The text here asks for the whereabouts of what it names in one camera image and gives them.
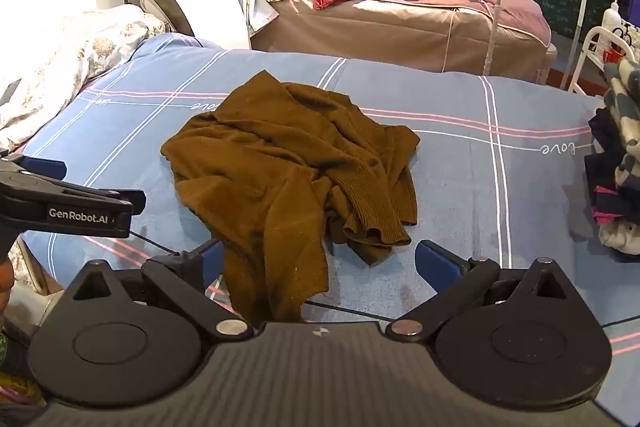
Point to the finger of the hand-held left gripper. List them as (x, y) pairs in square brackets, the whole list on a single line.
[(100, 199), (47, 168)]

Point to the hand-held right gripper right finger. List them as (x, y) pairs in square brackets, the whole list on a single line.
[(436, 264)]

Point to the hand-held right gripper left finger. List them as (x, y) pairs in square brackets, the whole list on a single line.
[(211, 263)]

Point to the brown knit sweater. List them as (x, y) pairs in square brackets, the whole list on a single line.
[(280, 157)]

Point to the pile of folded clothes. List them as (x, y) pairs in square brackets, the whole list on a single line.
[(620, 187)]

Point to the blue plaid bed sheet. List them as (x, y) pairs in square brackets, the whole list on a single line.
[(475, 207)]

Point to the floral quilt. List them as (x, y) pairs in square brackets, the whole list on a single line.
[(60, 57)]

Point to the pink and tan massage bed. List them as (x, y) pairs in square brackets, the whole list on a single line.
[(375, 27)]

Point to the white trolley cart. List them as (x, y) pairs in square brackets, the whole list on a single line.
[(595, 32)]

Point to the white pump lotion bottle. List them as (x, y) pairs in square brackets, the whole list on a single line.
[(611, 17)]

